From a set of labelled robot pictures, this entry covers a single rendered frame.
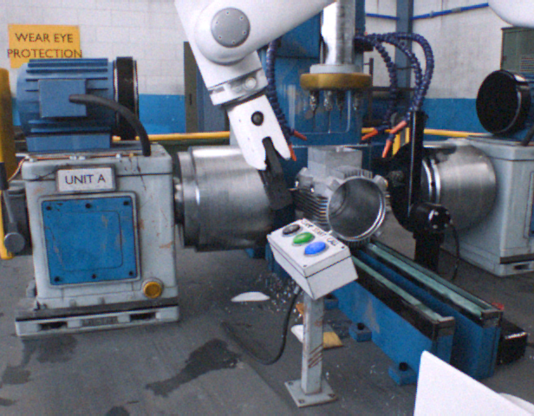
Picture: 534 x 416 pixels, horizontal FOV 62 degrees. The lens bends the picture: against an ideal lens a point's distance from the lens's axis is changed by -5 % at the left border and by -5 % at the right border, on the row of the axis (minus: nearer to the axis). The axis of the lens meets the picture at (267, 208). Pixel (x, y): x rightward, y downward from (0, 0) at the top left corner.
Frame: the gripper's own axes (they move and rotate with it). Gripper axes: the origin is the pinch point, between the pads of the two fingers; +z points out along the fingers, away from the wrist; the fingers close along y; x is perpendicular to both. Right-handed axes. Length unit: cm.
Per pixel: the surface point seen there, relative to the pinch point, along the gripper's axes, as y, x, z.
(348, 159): 38.7, -29.0, 11.2
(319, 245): -10.6, -0.5, 5.8
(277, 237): 0.3, 2.4, 6.6
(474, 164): 31, -59, 24
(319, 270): -13.4, 1.4, 7.8
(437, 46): 565, -448, 60
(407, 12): 602, -438, -2
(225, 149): 37.2, -0.8, -3.3
